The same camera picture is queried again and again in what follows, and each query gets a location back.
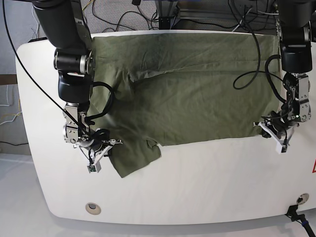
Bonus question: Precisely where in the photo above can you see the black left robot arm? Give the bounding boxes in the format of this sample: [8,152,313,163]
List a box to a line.
[256,0,316,153]

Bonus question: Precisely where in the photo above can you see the table cable grommet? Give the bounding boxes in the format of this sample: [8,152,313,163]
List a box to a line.
[296,193,310,205]
[85,202,101,215]

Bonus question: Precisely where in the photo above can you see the right table cable grommet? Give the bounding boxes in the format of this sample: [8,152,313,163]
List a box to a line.
[296,193,310,205]

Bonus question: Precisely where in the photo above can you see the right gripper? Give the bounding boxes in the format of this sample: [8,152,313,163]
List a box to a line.
[74,129,123,166]

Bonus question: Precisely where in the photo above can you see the black metal frame post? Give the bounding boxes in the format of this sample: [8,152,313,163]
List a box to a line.
[158,0,179,31]

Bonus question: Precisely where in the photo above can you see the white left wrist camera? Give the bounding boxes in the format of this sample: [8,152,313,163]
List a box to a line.
[276,142,287,154]

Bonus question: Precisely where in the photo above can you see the left table cable grommet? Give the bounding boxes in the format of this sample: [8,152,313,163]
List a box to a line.
[85,202,101,215]

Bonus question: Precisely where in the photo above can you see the olive green T-shirt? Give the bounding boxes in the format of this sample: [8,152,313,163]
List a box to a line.
[93,33,279,177]

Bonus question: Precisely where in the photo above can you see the black flat bar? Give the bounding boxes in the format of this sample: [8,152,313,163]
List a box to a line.
[28,37,47,43]

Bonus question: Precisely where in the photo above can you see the white floor cable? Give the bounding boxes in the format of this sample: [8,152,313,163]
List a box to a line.
[30,3,40,38]

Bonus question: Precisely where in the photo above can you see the red warning triangle sticker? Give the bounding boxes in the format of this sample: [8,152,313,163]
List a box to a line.
[312,160,316,173]

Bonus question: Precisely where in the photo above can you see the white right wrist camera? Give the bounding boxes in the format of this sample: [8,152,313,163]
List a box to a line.
[87,162,101,173]

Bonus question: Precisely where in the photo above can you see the black clamp with cable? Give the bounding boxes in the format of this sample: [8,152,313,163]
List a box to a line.
[285,205,316,237]

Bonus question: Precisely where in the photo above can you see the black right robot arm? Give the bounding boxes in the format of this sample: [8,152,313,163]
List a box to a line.
[32,0,121,172]

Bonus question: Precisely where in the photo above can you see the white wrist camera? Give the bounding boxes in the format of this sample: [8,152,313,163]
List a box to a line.
[276,142,287,154]
[87,162,101,173]

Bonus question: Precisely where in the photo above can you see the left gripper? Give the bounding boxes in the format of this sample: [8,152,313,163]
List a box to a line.
[253,111,300,147]

